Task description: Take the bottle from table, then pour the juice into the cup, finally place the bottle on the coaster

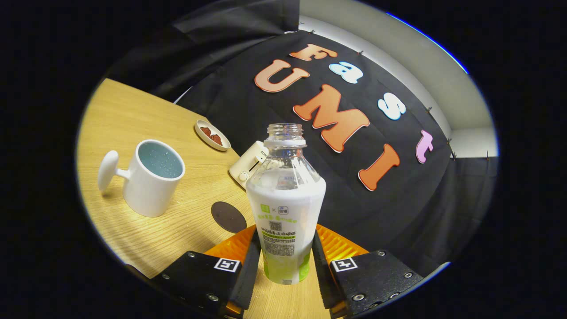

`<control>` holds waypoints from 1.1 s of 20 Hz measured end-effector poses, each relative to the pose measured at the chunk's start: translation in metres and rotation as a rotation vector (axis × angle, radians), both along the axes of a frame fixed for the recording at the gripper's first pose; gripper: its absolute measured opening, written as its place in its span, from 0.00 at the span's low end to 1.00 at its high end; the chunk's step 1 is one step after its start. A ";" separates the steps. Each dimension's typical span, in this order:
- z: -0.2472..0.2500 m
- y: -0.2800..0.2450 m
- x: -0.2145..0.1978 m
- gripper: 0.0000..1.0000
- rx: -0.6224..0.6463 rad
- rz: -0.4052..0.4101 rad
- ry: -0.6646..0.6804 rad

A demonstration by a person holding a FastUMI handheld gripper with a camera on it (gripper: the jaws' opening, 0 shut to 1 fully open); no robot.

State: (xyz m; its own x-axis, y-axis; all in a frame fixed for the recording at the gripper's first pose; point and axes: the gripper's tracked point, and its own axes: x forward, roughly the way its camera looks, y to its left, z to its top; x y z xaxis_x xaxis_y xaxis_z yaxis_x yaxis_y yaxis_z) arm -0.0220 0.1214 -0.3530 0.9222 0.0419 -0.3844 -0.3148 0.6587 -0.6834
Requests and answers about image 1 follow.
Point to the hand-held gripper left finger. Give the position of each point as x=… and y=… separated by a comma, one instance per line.
x=195, y=277

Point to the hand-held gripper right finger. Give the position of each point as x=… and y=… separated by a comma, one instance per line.
x=376, y=277

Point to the dark brown round coaster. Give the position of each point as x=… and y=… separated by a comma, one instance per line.
x=228, y=217

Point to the white cup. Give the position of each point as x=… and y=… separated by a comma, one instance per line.
x=148, y=190

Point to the clear plastic juice bottle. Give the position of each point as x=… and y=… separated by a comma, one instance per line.
x=285, y=208

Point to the cream small appliance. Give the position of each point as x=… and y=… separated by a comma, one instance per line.
x=248, y=164

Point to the white oval dish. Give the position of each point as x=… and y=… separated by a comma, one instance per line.
x=211, y=142

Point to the brown food piece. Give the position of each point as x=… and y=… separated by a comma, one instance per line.
x=216, y=139
x=205, y=130

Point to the wooden table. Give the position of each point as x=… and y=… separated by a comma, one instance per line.
x=146, y=110

